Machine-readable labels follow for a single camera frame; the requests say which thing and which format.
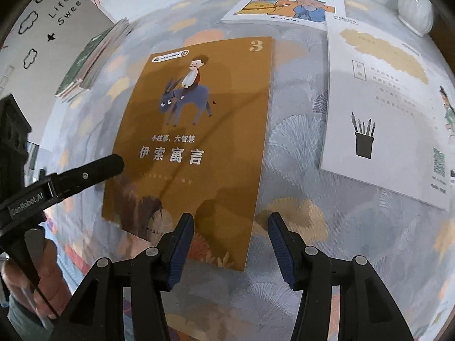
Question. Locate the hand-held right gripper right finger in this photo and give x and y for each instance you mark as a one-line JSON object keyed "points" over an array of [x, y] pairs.
{"points": [[282, 252]]}

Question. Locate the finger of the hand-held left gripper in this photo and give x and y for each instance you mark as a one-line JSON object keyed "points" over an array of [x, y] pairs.
{"points": [[96, 170]]}

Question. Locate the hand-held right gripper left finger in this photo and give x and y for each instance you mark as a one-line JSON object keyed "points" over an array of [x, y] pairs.
{"points": [[181, 252]]}

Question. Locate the brown donkey rider book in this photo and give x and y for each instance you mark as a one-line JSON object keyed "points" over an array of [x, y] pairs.
{"points": [[195, 113]]}

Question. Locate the stack of thin books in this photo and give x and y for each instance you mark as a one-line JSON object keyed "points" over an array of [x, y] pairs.
{"points": [[96, 53]]}

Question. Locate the person's left hand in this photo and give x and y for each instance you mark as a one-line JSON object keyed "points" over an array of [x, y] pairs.
{"points": [[53, 284]]}

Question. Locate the leaf patterned tablecloth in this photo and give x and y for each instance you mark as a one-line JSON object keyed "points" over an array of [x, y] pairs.
{"points": [[295, 184]]}

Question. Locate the black outline cloud sticker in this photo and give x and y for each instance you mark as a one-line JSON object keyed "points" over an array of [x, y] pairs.
{"points": [[30, 58], [27, 22]]}

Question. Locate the large white illustrated book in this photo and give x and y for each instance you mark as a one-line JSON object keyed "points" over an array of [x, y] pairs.
{"points": [[376, 113]]}

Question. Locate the white cartoon cover book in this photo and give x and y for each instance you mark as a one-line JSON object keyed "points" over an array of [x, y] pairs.
{"points": [[284, 5]]}

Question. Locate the white vase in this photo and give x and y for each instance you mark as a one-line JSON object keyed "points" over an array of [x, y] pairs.
{"points": [[414, 7]]}

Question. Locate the black bird wall sticker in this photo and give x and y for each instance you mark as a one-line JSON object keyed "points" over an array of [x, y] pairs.
{"points": [[52, 36]]}

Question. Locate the black lettering wall sticker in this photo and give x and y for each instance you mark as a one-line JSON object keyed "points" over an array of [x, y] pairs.
{"points": [[67, 7]]}

